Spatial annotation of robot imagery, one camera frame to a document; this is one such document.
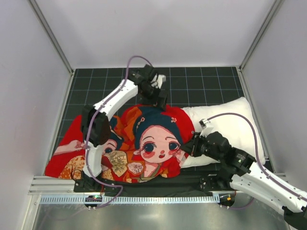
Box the left aluminium frame post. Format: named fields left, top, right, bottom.
left=27, top=0, right=74, bottom=75

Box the aluminium front rail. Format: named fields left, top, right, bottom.
left=30, top=172, right=222, bottom=193

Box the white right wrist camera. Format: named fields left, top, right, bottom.
left=199, top=119, right=214, bottom=137

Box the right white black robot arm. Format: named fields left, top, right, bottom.
left=180, top=132, right=307, bottom=230

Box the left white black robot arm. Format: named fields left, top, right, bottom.
left=81, top=65, right=167, bottom=192

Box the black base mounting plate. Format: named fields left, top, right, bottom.
left=73, top=168, right=235, bottom=197

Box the red cartoon print pillowcase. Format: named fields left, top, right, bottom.
left=45, top=105, right=194, bottom=183

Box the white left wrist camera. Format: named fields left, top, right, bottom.
left=151, top=74, right=166, bottom=89

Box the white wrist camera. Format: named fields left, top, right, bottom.
left=151, top=74, right=166, bottom=89
left=199, top=119, right=214, bottom=137

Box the black grid cutting mat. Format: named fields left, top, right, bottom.
left=54, top=67, right=260, bottom=169

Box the right aluminium frame post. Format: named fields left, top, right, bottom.
left=239, top=0, right=284, bottom=72

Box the aluminium frame post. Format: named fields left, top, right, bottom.
left=27, top=0, right=74, bottom=75
left=239, top=0, right=284, bottom=72

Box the white slotted cable duct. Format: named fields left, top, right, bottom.
left=39, top=195, right=220, bottom=205

